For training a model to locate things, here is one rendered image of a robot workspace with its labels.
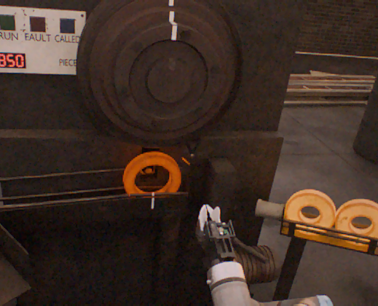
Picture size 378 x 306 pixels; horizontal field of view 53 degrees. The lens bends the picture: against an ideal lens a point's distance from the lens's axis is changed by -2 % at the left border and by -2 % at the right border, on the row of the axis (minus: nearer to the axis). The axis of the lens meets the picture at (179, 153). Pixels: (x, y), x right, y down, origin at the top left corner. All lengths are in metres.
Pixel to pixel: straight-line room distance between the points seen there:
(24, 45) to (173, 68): 0.45
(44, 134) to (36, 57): 0.23
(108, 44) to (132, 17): 0.09
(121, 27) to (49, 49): 0.27
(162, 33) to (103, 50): 0.16
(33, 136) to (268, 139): 0.78
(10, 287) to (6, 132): 0.46
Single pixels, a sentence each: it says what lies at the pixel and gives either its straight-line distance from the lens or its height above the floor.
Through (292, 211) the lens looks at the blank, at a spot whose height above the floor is 0.70.
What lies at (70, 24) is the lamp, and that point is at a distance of 1.16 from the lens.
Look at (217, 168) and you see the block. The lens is 1.26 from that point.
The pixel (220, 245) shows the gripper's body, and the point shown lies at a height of 0.75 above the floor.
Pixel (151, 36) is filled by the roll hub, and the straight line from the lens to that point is 0.96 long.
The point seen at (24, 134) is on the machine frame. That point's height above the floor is 0.87.
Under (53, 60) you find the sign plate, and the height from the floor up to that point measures 1.10.
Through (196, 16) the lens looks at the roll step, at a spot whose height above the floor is 1.27.
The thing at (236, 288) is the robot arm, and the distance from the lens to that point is 0.95.
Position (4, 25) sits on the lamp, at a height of 1.19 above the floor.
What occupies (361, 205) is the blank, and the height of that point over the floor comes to 0.79.
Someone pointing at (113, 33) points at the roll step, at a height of 1.21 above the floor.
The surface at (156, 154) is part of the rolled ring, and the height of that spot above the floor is 0.84.
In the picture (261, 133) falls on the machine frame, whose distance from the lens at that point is 1.40.
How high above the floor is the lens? 1.39
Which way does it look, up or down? 27 degrees down
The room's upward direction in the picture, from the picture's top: 7 degrees clockwise
